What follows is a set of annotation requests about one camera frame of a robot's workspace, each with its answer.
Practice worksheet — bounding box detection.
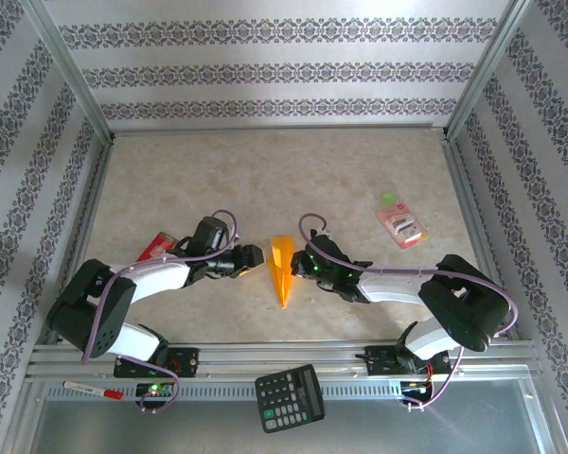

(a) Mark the black desk calculator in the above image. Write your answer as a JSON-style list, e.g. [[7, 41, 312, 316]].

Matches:
[[254, 362, 327, 435]]

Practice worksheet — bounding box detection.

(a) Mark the grey metal sheet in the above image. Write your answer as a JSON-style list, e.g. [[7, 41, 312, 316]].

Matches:
[[26, 377, 550, 454]]

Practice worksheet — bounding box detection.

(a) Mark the slotted grey cable duct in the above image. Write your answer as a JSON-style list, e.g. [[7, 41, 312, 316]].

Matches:
[[44, 381, 406, 402]]

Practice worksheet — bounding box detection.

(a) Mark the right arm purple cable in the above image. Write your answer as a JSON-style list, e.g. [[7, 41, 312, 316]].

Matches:
[[296, 213, 521, 411]]

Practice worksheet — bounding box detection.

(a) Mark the controller board with wires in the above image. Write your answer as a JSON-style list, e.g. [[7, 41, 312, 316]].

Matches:
[[399, 377, 435, 397]]

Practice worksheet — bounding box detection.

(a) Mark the orange paper sheet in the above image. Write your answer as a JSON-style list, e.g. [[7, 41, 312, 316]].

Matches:
[[268, 235, 296, 310]]

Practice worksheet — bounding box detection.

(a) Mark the aluminium side rail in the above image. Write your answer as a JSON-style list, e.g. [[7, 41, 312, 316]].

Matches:
[[44, 136, 115, 345], [440, 134, 522, 341]]

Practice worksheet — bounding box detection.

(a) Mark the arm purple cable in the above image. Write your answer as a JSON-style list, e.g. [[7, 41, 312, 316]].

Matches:
[[296, 213, 521, 411], [80, 210, 241, 415]]

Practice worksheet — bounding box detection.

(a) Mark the white marker with red cap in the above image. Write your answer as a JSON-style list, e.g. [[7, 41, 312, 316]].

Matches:
[[62, 380, 124, 401]]

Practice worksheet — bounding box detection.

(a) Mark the aluminium frame post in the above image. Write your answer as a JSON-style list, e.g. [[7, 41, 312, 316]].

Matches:
[[444, 0, 539, 141], [21, 0, 115, 143]]

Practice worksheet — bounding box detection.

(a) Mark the controller board with LED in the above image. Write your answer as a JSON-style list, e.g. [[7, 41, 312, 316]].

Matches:
[[135, 381, 175, 401]]

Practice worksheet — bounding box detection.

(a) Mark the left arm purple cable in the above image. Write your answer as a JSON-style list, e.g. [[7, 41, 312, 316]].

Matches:
[[80, 210, 241, 415]]

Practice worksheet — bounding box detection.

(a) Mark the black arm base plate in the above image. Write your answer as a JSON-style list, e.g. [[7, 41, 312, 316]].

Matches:
[[113, 347, 201, 378], [364, 344, 452, 377]]

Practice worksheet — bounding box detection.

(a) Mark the pink blister pack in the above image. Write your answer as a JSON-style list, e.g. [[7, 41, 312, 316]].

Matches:
[[376, 201, 430, 248]]

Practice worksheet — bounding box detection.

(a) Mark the aluminium cross rail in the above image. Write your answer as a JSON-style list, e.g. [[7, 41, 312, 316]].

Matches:
[[109, 122, 449, 139]]

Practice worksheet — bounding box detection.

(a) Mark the red flat packet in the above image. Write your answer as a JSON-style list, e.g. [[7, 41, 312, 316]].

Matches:
[[135, 231, 179, 263]]

